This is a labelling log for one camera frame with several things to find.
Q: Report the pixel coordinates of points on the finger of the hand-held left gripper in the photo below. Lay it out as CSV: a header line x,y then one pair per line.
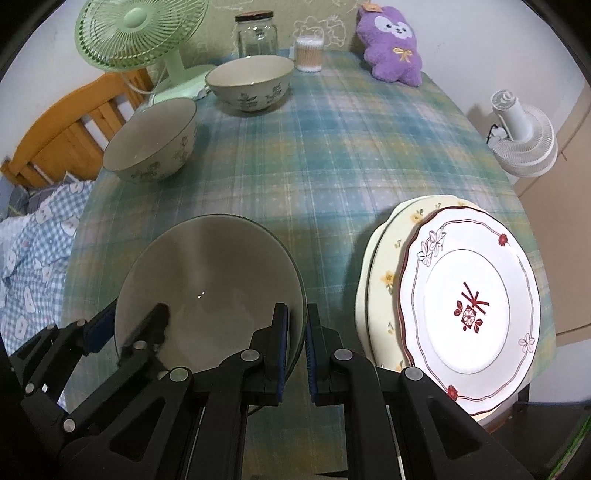
x,y
99,327
152,323

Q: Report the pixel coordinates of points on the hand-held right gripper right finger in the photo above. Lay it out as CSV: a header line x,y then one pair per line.
x,y
314,355

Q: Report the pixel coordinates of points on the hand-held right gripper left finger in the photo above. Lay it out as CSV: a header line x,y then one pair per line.
x,y
284,341

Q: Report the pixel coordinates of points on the grey floral ceramic bowl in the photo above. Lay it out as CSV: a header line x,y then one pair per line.
x,y
207,277
249,74
147,134

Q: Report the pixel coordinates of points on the large yellow floral plate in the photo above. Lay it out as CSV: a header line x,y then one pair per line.
x,y
361,295

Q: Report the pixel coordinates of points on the small yellow floral plate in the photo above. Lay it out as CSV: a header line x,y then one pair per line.
x,y
385,258

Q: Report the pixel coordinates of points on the white plate with red flower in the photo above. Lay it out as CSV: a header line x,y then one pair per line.
x,y
466,304

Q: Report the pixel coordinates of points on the blue checked blanket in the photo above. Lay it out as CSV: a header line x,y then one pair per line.
x,y
32,249

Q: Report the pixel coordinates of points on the plaid tablecloth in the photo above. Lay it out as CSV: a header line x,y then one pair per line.
x,y
323,161

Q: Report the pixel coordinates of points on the wooden bed headboard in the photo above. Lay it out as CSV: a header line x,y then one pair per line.
x,y
51,124

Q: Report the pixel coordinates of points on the cotton swab container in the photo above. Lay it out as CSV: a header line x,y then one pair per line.
x,y
308,55

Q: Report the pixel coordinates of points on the green desk fan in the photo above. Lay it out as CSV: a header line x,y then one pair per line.
x,y
134,27

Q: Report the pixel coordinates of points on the white desk fan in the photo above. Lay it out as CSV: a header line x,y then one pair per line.
x,y
526,138

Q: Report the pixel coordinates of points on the glass jar with dark lid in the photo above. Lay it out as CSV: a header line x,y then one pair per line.
x,y
256,37

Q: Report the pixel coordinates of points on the purple plush rabbit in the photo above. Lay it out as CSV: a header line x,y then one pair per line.
x,y
392,50

